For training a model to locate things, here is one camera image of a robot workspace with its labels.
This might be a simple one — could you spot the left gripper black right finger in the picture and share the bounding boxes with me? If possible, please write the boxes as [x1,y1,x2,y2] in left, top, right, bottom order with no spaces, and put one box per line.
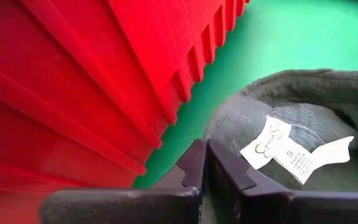
[206,139,358,224]

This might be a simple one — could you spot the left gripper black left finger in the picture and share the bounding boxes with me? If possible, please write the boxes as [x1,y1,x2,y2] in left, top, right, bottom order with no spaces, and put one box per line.
[39,139,207,224]

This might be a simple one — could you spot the red plastic bin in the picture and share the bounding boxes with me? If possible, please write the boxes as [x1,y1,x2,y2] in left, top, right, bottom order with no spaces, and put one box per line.
[0,0,250,224]

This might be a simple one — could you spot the dark green garment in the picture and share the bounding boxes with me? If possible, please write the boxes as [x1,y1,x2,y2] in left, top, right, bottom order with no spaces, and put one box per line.
[199,68,358,224]

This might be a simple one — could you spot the grey garment tag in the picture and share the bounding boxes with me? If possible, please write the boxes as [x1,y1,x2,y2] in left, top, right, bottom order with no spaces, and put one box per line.
[239,114,356,185]

